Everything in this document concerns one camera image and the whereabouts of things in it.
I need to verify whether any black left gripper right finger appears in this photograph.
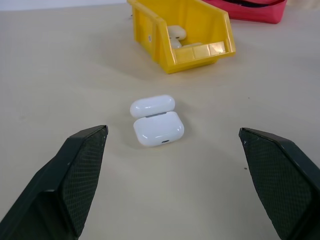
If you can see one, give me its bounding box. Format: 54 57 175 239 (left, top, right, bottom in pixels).
238 127 320 240

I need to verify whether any yellow plastic bin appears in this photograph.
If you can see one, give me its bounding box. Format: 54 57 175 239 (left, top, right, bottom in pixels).
126 0 237 75

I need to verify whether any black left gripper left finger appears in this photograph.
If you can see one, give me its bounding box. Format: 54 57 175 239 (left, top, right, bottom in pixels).
0 124 109 240

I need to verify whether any pink fabric zip pouch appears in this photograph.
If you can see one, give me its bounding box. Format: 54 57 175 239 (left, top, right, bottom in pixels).
201 0 288 25

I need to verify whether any white earbud charging case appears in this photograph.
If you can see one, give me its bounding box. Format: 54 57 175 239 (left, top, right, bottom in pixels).
129 94 185 148

